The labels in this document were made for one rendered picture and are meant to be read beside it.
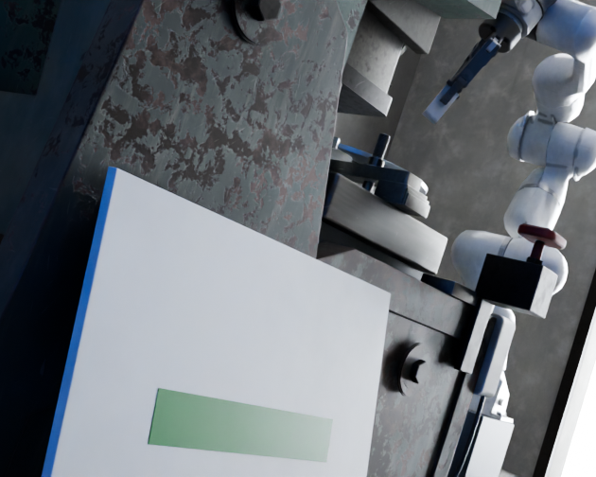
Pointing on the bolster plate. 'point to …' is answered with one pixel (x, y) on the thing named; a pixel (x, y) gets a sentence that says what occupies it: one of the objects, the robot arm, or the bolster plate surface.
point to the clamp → (386, 180)
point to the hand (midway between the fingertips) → (440, 104)
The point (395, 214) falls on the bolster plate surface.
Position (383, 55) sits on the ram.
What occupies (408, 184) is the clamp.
